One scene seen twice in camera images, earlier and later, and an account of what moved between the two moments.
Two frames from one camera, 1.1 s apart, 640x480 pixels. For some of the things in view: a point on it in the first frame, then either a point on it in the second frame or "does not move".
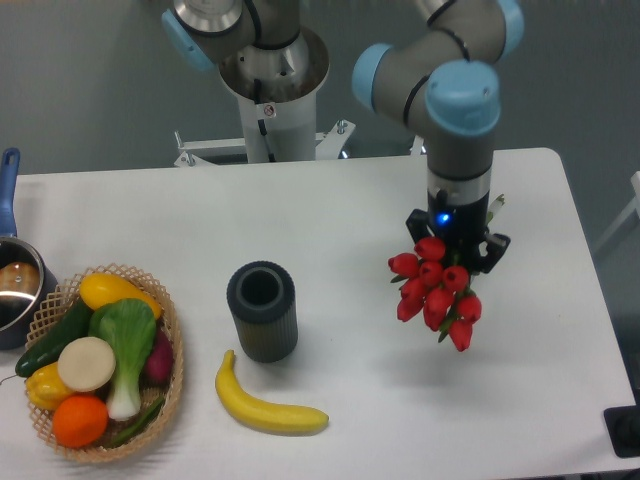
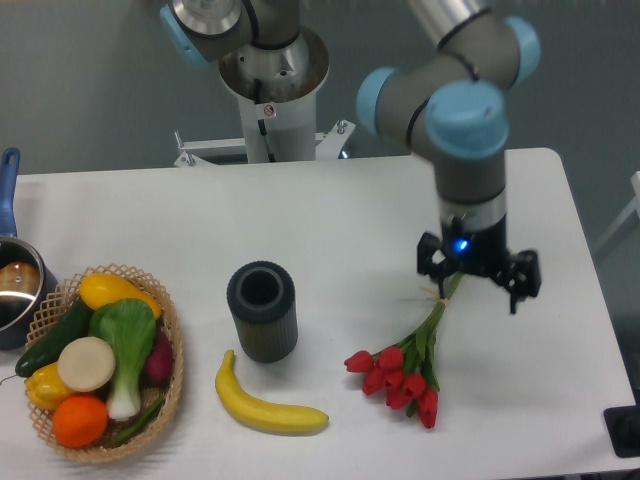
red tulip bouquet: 434,284 to 406,373
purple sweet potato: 160,364 does not move
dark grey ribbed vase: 261,296 does not move
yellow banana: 284,420 does not move
